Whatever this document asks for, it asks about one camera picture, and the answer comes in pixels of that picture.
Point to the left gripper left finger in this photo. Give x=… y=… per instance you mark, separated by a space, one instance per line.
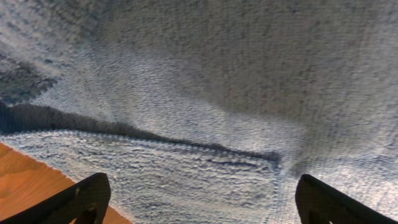
x=86 y=202

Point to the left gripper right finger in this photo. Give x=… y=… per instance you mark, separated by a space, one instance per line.
x=319 y=203

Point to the blue microfiber cloth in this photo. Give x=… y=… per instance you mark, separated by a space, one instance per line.
x=206 y=111

